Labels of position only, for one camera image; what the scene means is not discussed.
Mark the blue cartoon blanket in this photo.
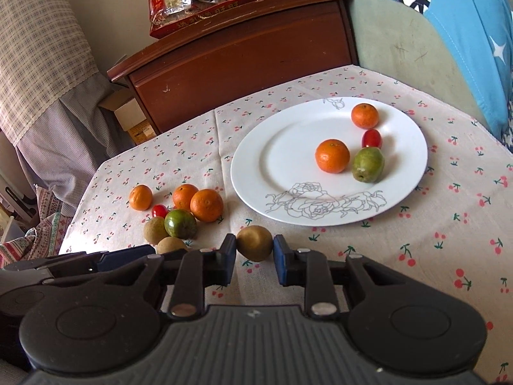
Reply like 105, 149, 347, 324
393, 0, 512, 148

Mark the striped patterned cloth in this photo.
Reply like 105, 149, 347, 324
1, 186, 72, 268

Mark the dark wooden cabinet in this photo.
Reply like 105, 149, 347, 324
108, 0, 358, 133

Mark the brown kiwi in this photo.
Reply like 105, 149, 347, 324
237, 225, 273, 262
156, 236, 187, 255
143, 217, 169, 245

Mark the open cardboard box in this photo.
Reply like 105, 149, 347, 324
98, 88, 156, 145

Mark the small mandarin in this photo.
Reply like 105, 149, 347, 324
172, 184, 198, 211
351, 103, 380, 130

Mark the checked grey curtain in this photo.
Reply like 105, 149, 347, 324
1, 0, 133, 217

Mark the large front orange mandarin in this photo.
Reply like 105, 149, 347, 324
315, 139, 350, 174

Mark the cherry print tablecloth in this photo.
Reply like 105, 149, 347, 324
62, 66, 512, 381

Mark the green sofa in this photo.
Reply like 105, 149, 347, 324
349, 0, 488, 126

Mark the white floral plate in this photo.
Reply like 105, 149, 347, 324
231, 98, 428, 226

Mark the round green fruit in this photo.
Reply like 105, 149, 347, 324
164, 210, 198, 240

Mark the oblong green fruit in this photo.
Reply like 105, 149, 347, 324
351, 147, 385, 184

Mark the red cherry tomato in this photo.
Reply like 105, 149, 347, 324
361, 129, 383, 149
151, 204, 169, 218

